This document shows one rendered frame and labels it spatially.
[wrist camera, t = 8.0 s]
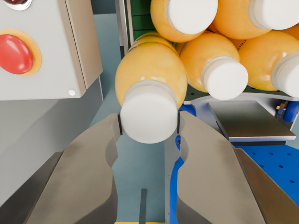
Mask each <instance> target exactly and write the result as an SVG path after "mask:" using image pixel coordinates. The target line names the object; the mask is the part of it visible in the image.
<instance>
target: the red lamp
mask: <svg viewBox="0 0 299 224"><path fill-rule="evenodd" d="M3 1H4V2H6V3H8V4H11V5H22V4H23V3H24V2H25V1H26V0H3Z"/></svg>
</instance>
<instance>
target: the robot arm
mask: <svg viewBox="0 0 299 224"><path fill-rule="evenodd" d="M177 134H179V135H180V137H181V145H180V157H181V158H182V160H183V161H184V164H183V165H182V166H181V167H180V168H179V170H178V181H177V204H176V219H177V222H178V224H299V206H298V205H297V204H296V203H295V202H294V201H293V200H292V199H291V198H290V197H289V196H288V195H287V194H286V193H285V192H284V191H283V190H282V189H281V188H280V187H279V186H278V185H277V184H276V183H275V182H274V181H273V180H272V179H271V178H270V177H269V176H268V175H267V174H266V173H265V172H264V171H263V169H262V168H261V167H260V166H259V165H258V164H257V163H256V162H255V161H254V160H253V159H252V158H251V157H250V156H249V155H248V154H247V153H246V152H245V151H244V150H243V149H242V148H235V147H234V146H233V145H232V144H231V143H230V142H229V141H228V140H227V139H226V138H225V137H224V136H223V135H222V134H221V133H219V132H218V131H216V130H215V129H214V128H212V127H211V126H209V125H208V124H206V123H204V122H203V121H201V120H200V119H198V118H197V117H195V116H193V115H192V114H190V113H189V112H187V111H180V112H178V124H177ZM121 135H123V128H122V126H121V118H120V113H118V112H114V113H111V114H110V115H108V116H107V117H105V118H104V119H102V120H101V121H99V122H98V123H96V124H95V125H93V126H92V127H90V128H88V129H87V130H86V131H84V132H83V133H81V134H80V135H79V136H78V137H77V138H76V139H74V140H73V141H72V142H71V143H70V144H69V145H68V146H67V147H66V148H65V149H64V150H63V151H62V152H55V153H54V154H53V155H52V156H51V157H50V158H49V159H48V160H47V161H46V162H45V163H44V164H43V165H42V166H41V167H40V168H39V169H38V170H37V171H36V172H35V173H34V174H33V175H32V176H31V177H30V178H29V179H28V180H27V181H25V182H24V183H23V184H22V185H21V186H20V187H19V188H18V189H17V190H16V191H15V192H14V193H13V194H12V195H11V196H10V197H9V198H8V199H7V200H6V201H5V202H4V203H3V204H2V205H1V206H0V224H114V223H115V222H116V220H117V206H118V195H117V189H116V185H115V180H114V176H113V171H112V169H111V168H112V165H113V164H114V162H115V161H116V159H117V158H118V152H117V145H116V142H117V140H118V139H119V137H120V136H121Z"/></svg>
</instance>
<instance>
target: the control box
mask: <svg viewBox="0 0 299 224"><path fill-rule="evenodd" d="M3 34H9V35H13V36H16V37H18V38H20V39H21V40H22V41H24V42H25V43H26V44H27V46H28V47H29V49H30V50H31V52H32V55H33V66H32V68H31V70H30V71H28V72H27V73H25V74H21V75H16V74H12V73H9V72H7V71H5V70H4V69H3V68H1V67H0V100H37V99H62V98H80V97H82V95H83V94H84V93H85V92H86V90H87V89H88V88H89V87H90V85H91V84H92V83H93V82H94V81H95V80H96V79H97V77H98V76H99V75H100V74H101V73H102V72H103V68H102V63H101V56H100V51H99V45H98V40H97V33H96V28H95V23H94V17H93V11H92V5H91V0H26V1H25V2H24V3H23V4H22V5H11V4H8V3H6V2H4V1H3V0H0V35H3Z"/></svg>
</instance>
